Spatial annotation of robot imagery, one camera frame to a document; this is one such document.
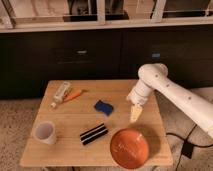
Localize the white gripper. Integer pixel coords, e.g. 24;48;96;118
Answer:
127;80;153;123

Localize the black white striped eraser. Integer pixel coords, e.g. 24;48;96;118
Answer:
80;123;108;145

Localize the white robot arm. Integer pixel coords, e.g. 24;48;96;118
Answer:
127;63;213;139

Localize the blue sponge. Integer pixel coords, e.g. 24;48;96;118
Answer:
94;100;114;116

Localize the orange bowl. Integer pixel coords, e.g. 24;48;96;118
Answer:
110;129;150;169

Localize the orange carrot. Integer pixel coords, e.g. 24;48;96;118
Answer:
64;89;84;102

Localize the clear plastic bottle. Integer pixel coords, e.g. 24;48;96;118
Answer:
51;81;71;108

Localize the white plastic cup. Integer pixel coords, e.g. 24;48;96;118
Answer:
33;121;57;145

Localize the dark cabinet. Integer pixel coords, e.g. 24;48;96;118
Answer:
0;25;213;99

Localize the black power cable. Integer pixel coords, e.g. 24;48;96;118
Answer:
165;123;213;171

